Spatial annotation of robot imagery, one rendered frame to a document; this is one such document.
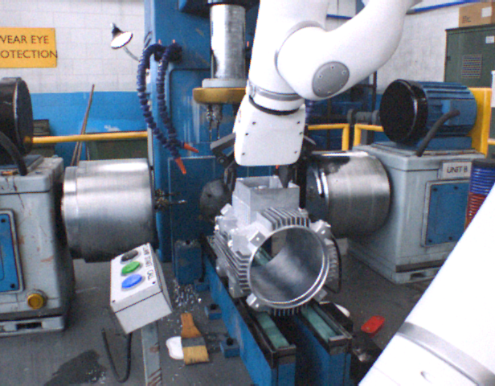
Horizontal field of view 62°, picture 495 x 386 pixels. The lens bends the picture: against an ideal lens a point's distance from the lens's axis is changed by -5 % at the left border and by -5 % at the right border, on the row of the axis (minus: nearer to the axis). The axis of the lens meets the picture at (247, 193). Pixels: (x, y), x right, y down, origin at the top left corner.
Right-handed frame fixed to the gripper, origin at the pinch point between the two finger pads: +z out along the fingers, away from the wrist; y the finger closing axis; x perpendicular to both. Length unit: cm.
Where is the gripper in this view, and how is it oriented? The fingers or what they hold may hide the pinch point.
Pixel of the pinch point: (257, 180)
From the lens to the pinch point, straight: 72.0
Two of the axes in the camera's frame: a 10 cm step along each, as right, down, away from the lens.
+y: 9.6, -0.6, 2.7
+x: -2.4, -6.7, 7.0
